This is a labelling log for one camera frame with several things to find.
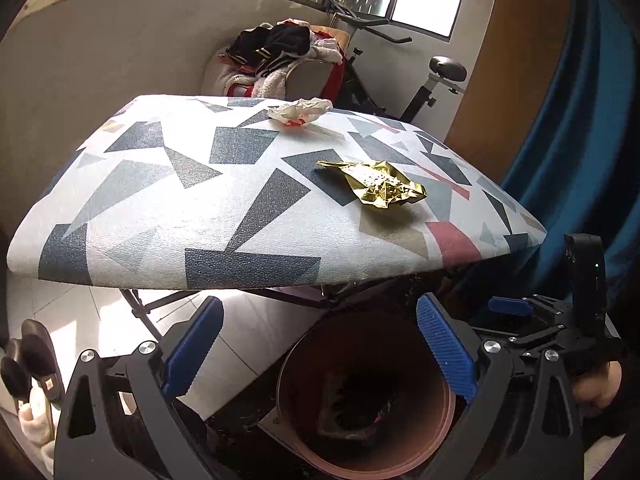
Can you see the black striped garment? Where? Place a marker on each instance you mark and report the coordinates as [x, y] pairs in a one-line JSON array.
[[280, 42]]

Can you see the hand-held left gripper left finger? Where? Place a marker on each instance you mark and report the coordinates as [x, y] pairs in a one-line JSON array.
[[192, 345]]

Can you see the white fluffy towel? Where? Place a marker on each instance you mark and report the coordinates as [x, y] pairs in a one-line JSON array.
[[267, 85]]

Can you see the black metal table frame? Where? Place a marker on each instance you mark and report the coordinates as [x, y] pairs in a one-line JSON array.
[[135, 307]]

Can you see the red cloth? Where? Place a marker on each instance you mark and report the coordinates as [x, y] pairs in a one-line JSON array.
[[337, 72]]

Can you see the person's right hand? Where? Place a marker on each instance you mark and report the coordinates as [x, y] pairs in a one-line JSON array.
[[597, 385]]

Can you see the white fluffy slipper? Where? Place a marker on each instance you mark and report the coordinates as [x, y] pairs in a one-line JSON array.
[[37, 420]]

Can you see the white paper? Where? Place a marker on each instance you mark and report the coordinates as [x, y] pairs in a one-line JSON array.
[[300, 110]]

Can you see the brown wooden door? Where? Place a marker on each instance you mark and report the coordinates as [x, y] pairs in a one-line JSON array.
[[520, 85]]

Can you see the blue curtain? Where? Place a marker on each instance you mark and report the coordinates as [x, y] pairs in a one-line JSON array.
[[600, 135]]

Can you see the gold foil wrapper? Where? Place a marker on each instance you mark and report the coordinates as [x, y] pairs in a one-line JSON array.
[[380, 185]]

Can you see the grey chair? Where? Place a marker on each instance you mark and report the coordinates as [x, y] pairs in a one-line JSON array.
[[305, 77]]

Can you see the dark brown slipper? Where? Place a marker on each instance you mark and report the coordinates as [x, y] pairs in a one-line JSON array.
[[12, 375], [42, 355]]

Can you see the brown round bin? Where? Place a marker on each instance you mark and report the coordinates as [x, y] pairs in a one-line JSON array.
[[350, 350]]

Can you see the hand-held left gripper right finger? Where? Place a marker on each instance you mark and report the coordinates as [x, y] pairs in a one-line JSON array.
[[447, 355]]

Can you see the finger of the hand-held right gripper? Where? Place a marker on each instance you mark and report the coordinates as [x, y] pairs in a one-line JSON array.
[[510, 306], [540, 337]]

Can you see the black exercise bike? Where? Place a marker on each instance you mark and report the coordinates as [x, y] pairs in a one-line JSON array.
[[446, 67]]

